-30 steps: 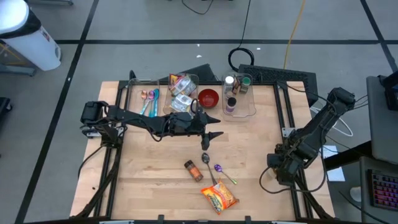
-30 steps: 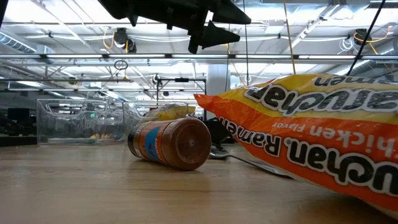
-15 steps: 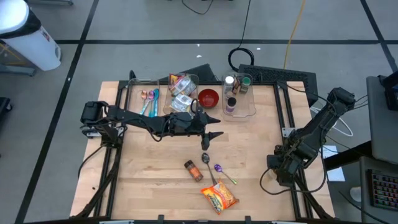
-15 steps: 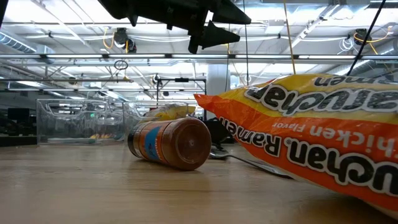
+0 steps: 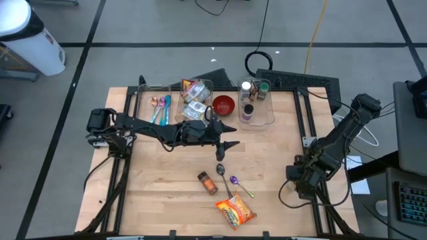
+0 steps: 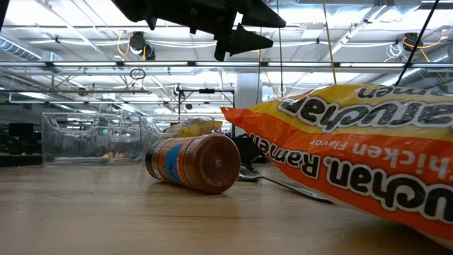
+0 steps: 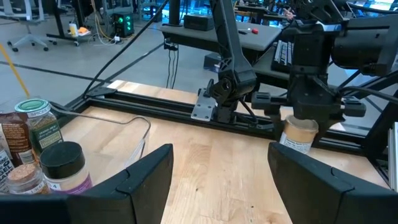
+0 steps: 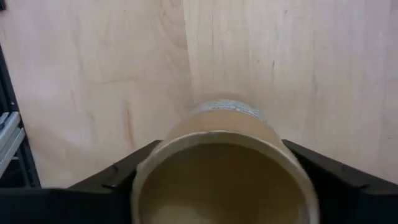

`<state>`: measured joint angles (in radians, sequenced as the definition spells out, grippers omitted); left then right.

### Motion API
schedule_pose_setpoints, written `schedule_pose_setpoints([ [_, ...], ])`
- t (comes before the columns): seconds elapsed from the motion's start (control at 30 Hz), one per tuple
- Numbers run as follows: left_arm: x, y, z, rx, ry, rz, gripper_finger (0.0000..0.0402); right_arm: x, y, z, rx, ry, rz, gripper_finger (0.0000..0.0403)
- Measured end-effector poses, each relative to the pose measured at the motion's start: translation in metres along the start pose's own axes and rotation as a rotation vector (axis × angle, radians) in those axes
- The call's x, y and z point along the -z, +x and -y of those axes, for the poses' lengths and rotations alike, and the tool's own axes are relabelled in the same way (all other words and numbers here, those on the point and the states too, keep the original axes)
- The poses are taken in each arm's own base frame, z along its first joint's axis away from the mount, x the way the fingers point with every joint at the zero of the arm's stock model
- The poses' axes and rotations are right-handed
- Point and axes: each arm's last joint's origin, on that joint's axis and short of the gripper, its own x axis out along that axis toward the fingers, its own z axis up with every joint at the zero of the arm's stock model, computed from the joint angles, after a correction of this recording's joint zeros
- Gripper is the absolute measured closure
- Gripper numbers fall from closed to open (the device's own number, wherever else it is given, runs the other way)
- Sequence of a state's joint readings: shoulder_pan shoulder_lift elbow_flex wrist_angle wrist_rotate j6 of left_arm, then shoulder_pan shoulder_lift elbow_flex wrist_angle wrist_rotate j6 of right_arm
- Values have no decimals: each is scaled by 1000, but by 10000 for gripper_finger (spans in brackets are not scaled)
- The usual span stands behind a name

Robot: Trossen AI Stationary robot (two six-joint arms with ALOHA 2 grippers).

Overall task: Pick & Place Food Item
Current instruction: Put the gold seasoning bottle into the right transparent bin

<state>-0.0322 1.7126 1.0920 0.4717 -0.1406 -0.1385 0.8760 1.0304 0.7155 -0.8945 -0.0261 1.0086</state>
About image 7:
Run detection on dark brown snack pack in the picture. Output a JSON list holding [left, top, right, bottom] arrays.
[[0, 111, 37, 167]]

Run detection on silver aluminium bracket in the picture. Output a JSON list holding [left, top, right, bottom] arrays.
[[190, 88, 217, 123]]

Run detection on purple label spice jar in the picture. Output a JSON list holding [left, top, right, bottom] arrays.
[[39, 141, 93, 195]]

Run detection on clear plastic bin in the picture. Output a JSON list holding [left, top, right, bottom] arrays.
[[46, 102, 152, 169]]

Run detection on grey office chair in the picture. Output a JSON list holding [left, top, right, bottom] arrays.
[[0, 0, 51, 53]]

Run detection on black computer keyboard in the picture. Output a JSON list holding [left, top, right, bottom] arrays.
[[271, 39, 295, 74]]

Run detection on black floor cable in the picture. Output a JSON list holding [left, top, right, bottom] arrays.
[[82, 0, 170, 98]]

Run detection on person's hand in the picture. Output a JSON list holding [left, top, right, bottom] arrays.
[[282, 7, 297, 21]]

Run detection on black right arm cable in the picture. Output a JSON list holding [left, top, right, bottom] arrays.
[[338, 85, 398, 105]]

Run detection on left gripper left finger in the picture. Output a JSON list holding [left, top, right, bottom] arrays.
[[0, 143, 174, 224]]

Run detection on black cart with orange items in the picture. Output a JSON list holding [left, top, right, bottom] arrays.
[[46, 21, 96, 47]]

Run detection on yellow hanging cable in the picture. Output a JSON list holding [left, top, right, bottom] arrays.
[[0, 43, 31, 99]]

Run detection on green oregano spice jar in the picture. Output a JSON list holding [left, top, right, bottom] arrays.
[[14, 98, 64, 155]]

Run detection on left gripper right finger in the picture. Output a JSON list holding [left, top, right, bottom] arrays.
[[267, 142, 398, 224]]

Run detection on black background table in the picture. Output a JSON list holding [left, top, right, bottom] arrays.
[[46, 0, 90, 40]]

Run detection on black aluminium table frame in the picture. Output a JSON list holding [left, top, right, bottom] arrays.
[[49, 85, 398, 191]]

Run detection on grey desk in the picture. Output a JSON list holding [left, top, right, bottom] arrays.
[[160, 20, 293, 80]]

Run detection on black device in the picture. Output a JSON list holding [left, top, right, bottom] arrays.
[[183, 14, 215, 32]]

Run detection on orange label spice jar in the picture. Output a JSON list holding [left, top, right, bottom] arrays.
[[6, 163, 51, 195]]

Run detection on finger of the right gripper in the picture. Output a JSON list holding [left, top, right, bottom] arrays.
[[310, 119, 331, 147], [269, 112, 285, 141]]

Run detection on black computer tower green lights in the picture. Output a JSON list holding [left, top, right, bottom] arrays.
[[111, 12, 136, 39]]

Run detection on tan lidded can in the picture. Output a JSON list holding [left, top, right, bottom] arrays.
[[279, 114, 320, 155]]

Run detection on white aluminium extrusion piece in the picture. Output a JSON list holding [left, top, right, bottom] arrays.
[[387, 121, 398, 192]]

